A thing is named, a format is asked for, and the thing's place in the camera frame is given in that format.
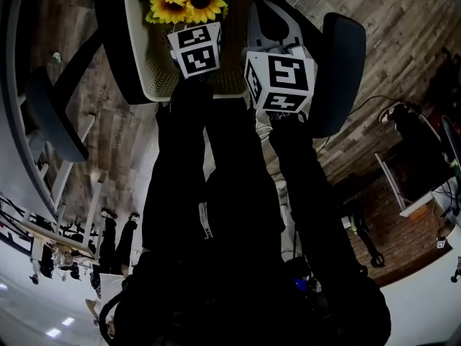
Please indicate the black office chair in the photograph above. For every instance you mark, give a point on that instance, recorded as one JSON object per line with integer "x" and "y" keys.
{"x": 342, "y": 70}

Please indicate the person's left forearm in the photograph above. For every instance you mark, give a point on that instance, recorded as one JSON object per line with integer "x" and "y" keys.
{"x": 180, "y": 157}

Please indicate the person's right forearm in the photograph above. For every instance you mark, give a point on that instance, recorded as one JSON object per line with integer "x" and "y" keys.
{"x": 309, "y": 178}

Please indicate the beige perforated plastic basket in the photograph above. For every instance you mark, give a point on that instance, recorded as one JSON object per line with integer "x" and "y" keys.
{"x": 158, "y": 74}

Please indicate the yellow sunflower bouquet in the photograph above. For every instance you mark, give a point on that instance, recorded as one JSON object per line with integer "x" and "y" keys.
{"x": 196, "y": 0}

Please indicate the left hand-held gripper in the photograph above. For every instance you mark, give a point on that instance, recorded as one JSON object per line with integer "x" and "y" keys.
{"x": 200, "y": 54}

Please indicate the person's black jacket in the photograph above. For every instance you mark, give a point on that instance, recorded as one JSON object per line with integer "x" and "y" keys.
{"x": 245, "y": 265}

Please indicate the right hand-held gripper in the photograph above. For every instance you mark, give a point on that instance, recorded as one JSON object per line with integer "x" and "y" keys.
{"x": 284, "y": 74}

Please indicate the white desk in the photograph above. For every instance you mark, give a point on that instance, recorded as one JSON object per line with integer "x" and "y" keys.
{"x": 419, "y": 205}

